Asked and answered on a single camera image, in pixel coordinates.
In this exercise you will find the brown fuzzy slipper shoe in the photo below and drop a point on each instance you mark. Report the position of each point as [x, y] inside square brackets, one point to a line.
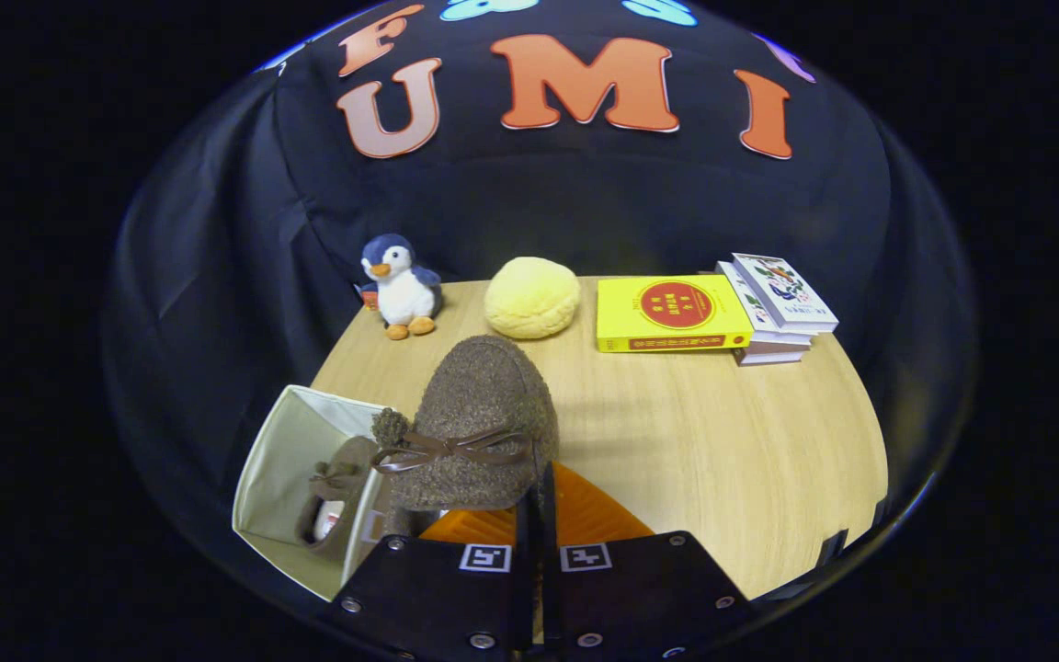
[483, 386]
[346, 460]

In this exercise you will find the blue white penguin plush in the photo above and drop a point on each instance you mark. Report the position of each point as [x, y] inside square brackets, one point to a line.
[405, 294]

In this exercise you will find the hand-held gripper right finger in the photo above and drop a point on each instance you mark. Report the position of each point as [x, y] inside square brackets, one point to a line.
[549, 565]

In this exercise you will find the cream fabric storage box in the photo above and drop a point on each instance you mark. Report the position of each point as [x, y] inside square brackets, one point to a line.
[277, 469]

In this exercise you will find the thin brown-edged book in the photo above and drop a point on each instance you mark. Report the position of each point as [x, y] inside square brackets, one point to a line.
[768, 357]

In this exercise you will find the white book with bird picture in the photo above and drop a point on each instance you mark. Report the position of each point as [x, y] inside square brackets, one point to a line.
[782, 290]

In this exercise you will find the black table edge clip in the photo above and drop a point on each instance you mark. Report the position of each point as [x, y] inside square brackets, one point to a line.
[830, 547]

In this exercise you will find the yellow round bun plush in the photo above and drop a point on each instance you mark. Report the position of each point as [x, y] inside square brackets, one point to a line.
[531, 299]

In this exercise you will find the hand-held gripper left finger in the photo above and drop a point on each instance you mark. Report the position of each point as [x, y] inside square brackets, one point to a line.
[523, 588]

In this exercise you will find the yellow book with red circle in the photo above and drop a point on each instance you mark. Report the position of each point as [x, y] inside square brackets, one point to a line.
[667, 308]

